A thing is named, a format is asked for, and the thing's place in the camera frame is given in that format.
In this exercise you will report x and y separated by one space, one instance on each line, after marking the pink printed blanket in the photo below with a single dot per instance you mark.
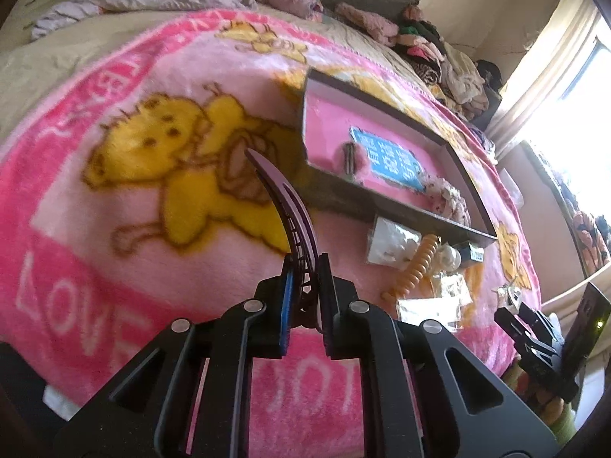
95 248

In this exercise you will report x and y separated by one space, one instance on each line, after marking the pink fleece garment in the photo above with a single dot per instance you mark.
367 21

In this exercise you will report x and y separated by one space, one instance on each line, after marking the grey cardboard box pink inside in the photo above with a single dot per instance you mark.
329 124

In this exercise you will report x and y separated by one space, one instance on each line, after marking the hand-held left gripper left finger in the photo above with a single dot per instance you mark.
287 305

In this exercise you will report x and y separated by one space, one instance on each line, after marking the clear plastic jewelry packet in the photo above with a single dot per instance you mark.
429 307

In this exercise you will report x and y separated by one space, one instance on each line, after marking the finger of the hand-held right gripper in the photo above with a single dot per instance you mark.
510 327
537 322

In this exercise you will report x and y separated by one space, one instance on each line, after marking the orange patterned cloth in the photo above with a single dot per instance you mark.
592 243

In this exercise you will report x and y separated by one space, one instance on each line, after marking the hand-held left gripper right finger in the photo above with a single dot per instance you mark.
324 305

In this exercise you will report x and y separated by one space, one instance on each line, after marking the pile of mixed clothes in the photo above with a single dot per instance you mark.
453 67

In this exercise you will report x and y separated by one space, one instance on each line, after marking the cream curtain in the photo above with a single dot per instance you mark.
549 67

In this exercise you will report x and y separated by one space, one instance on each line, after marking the blue printed card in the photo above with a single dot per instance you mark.
382 152

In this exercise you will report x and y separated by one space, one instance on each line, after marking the floral scrunchie in clear packet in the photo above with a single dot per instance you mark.
446 198

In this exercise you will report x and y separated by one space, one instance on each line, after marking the white plastic bag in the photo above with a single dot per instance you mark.
511 183

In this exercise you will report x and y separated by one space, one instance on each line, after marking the small clear plastic packet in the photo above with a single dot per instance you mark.
508 296

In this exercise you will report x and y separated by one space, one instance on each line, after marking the white card earring packet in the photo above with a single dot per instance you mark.
391 241

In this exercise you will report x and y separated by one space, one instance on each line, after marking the window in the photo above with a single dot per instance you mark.
582 119

